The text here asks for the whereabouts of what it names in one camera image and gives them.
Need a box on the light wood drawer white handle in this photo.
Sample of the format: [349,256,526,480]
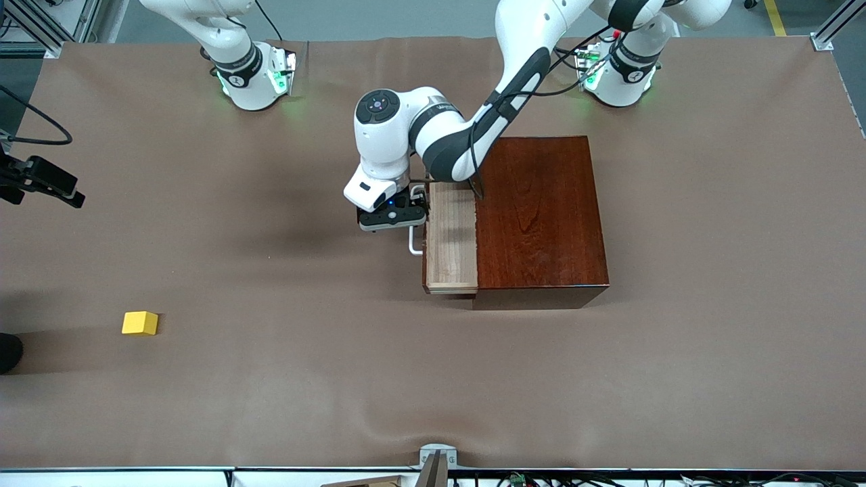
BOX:
[408,179,480,296]

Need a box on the yellow block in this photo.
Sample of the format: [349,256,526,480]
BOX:
[122,311,159,336]

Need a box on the dark brown wooden cabinet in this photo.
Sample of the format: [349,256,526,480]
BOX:
[470,136,610,311]

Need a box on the brown table cover cloth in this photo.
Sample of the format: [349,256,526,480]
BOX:
[0,37,866,471]

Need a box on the brown cardboard piece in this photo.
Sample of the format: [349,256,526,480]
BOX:
[321,475,401,487]

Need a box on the aluminium frame profile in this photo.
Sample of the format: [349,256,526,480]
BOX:
[0,0,104,59]
[811,0,866,52]

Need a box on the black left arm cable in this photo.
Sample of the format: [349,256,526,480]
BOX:
[470,26,614,201]

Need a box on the black right arm base cable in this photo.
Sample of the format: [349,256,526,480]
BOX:
[254,0,285,41]

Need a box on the grey metal clamp bracket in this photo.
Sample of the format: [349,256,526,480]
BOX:
[418,443,459,487]

